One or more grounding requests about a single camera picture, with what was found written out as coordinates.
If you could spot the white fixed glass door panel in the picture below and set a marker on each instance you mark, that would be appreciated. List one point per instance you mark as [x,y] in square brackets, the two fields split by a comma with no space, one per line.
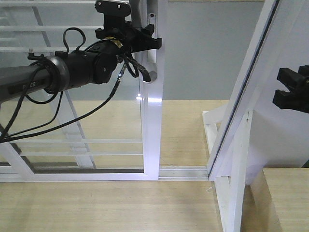
[36,84]

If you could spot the light wooden base platform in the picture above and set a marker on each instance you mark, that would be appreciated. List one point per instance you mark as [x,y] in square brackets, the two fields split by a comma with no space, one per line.
[128,206]

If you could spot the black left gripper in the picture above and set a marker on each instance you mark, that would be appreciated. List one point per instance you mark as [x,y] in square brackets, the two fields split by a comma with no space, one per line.
[119,35]

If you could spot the green cushion mat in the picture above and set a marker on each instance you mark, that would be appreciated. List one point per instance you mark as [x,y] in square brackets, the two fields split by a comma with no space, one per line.
[306,164]

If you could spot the light wooden box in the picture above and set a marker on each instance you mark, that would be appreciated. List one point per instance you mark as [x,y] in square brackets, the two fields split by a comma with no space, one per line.
[276,200]

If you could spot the white curved door handle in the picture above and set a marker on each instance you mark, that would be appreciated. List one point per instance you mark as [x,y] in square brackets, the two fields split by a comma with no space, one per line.
[144,19]

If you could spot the white triangular support brace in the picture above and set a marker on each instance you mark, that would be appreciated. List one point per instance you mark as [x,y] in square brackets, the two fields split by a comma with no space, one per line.
[229,176]

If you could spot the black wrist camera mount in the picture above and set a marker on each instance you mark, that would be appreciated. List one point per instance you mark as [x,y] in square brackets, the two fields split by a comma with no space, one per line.
[116,8]

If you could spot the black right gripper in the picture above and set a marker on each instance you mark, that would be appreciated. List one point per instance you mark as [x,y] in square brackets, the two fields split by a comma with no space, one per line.
[298,85]

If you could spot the white door frame post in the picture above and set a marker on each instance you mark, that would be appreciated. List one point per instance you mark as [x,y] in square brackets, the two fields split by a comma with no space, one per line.
[278,138]

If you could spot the white framed sliding glass door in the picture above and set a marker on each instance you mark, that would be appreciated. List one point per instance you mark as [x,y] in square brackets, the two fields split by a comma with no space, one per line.
[73,114]

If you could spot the aluminium floor door track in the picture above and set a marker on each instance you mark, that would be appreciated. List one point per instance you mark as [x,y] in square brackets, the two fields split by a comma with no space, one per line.
[183,173]

